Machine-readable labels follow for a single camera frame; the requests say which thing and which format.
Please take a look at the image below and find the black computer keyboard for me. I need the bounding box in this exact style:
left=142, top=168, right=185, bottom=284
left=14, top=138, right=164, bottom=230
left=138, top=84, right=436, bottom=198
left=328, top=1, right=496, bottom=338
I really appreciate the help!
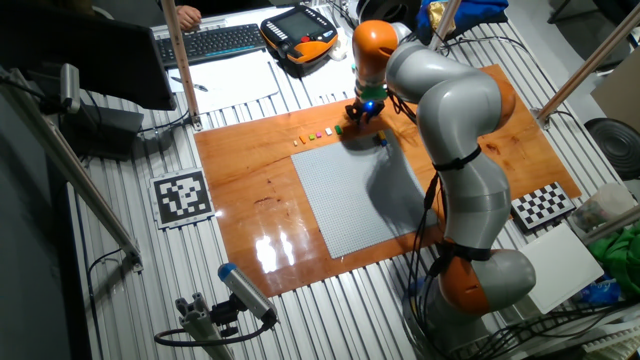
left=153, top=23, right=268, bottom=70

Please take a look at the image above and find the clear plastic container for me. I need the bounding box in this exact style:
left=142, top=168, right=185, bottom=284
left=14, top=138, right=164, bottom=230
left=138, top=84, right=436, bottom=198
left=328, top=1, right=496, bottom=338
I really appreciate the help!
left=569, top=182, right=639, bottom=236

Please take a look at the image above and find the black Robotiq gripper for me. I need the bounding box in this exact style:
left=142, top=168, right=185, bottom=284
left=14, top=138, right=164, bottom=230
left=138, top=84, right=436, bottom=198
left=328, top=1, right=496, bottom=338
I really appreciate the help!
left=344, top=98, right=386, bottom=126

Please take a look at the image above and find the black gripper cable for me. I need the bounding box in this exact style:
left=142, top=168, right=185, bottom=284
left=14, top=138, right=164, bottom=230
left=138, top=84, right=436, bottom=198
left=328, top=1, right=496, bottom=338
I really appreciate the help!
left=385, top=87, right=421, bottom=126

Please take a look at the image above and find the black round spool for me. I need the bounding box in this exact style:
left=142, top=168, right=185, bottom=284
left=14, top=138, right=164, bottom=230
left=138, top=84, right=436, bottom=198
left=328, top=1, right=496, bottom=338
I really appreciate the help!
left=355, top=0, right=424, bottom=26

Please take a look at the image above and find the green cloth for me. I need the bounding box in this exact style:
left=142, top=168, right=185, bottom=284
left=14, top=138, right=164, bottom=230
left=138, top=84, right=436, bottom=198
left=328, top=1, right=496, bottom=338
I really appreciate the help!
left=587, top=222, right=640, bottom=299

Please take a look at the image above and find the large wooden board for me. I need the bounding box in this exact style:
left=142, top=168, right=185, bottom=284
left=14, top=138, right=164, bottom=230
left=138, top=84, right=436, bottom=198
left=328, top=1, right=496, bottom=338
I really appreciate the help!
left=193, top=63, right=584, bottom=299

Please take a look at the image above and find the black ribbed round disc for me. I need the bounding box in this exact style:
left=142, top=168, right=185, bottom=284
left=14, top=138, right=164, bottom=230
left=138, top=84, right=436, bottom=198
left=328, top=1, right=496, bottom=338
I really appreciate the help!
left=583, top=117, right=640, bottom=182

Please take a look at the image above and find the grey Lego baseplate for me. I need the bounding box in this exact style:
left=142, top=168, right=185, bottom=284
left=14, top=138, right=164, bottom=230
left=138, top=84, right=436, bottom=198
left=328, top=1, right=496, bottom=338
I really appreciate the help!
left=290, top=130, right=441, bottom=260

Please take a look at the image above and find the black white fiducial marker plate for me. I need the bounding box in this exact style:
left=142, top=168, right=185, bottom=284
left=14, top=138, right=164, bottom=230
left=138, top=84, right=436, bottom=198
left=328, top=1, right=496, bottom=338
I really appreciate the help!
left=149, top=167, right=216, bottom=230

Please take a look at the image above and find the white paper sheet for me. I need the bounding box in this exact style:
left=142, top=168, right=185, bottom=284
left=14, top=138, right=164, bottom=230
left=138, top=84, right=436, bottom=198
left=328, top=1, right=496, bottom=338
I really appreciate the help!
left=299, top=42, right=362, bottom=99
left=167, top=49, right=281, bottom=115

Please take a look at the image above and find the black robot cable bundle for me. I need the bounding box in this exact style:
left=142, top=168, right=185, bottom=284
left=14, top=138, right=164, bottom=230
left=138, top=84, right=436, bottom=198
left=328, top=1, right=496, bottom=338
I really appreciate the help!
left=399, top=169, right=640, bottom=360

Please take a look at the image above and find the black white checkerboard plate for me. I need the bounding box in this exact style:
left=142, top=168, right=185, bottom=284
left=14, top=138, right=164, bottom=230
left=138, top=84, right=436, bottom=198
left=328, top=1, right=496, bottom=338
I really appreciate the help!
left=510, top=181, right=577, bottom=231

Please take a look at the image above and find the aluminium camera mount profile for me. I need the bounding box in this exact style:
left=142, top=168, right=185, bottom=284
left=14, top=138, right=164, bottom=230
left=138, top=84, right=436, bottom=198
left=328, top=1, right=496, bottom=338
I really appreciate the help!
left=174, top=292, right=241, bottom=360

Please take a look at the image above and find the person hand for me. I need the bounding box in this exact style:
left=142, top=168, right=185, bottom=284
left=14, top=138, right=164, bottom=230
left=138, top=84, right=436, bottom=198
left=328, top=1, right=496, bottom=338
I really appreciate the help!
left=175, top=4, right=203, bottom=33

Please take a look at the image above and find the green printed camera mount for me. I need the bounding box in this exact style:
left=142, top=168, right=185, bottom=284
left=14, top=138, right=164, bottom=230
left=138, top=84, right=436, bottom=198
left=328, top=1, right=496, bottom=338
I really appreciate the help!
left=350, top=62, right=390, bottom=102

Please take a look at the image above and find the black computer box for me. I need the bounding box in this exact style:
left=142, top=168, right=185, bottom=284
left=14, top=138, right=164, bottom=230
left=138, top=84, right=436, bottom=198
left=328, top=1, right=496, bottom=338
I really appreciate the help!
left=62, top=102, right=146, bottom=161

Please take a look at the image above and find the orange black teach pendant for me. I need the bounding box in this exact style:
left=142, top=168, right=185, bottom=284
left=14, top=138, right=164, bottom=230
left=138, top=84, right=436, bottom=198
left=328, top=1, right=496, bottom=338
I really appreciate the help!
left=259, top=4, right=340, bottom=66

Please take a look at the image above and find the silver camera with blue cap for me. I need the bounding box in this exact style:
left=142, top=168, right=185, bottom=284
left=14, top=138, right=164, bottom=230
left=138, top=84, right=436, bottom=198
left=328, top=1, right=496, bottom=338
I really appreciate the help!
left=217, top=262, right=279, bottom=324

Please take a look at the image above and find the gold foil bag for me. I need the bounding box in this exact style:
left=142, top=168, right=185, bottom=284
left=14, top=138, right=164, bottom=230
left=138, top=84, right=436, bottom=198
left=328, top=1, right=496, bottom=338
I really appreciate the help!
left=428, top=0, right=457, bottom=32

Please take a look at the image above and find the dark pen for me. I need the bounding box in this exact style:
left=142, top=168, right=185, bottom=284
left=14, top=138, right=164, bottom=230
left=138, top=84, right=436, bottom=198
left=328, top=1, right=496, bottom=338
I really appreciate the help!
left=169, top=75, right=210, bottom=94

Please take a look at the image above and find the blue plastic bag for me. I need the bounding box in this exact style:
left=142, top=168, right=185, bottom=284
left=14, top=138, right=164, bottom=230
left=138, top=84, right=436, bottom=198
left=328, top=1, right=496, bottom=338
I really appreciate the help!
left=579, top=277, right=624, bottom=306

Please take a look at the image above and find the white rounded plastic object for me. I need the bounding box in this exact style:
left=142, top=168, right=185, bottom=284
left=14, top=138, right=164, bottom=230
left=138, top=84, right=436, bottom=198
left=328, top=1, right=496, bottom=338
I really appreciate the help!
left=329, top=32, right=355, bottom=62

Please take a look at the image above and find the silver depth camera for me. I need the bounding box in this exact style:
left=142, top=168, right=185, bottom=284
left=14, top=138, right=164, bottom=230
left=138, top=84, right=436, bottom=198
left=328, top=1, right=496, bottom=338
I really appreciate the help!
left=59, top=62, right=81, bottom=115

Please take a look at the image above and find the metal frame post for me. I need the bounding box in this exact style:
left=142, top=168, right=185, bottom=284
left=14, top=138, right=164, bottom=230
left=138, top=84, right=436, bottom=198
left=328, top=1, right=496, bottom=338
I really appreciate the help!
left=533, top=4, right=640, bottom=125

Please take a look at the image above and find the white foam board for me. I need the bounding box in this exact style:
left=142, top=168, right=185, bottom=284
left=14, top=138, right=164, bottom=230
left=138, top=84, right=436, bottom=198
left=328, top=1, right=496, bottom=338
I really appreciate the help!
left=514, top=222, right=605, bottom=315

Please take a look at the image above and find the blue cloth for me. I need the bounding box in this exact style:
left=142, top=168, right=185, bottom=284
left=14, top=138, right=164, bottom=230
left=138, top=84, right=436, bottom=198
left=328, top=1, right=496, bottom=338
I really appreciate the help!
left=414, top=0, right=510, bottom=44

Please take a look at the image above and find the black computer monitor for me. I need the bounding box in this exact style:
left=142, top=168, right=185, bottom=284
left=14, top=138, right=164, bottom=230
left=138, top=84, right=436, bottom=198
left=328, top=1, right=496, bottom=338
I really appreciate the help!
left=0, top=0, right=177, bottom=112

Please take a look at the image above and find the aluminium frame strut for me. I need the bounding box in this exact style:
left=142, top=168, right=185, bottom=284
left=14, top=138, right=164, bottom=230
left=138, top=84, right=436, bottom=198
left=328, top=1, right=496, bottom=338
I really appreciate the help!
left=160, top=0, right=204, bottom=132
left=582, top=204, right=640, bottom=246
left=429, top=0, right=462, bottom=49
left=0, top=67, right=144, bottom=274

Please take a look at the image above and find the black camera cable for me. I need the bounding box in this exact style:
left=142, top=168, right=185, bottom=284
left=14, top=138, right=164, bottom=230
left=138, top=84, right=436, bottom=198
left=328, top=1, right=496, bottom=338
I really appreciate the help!
left=153, top=319, right=274, bottom=348

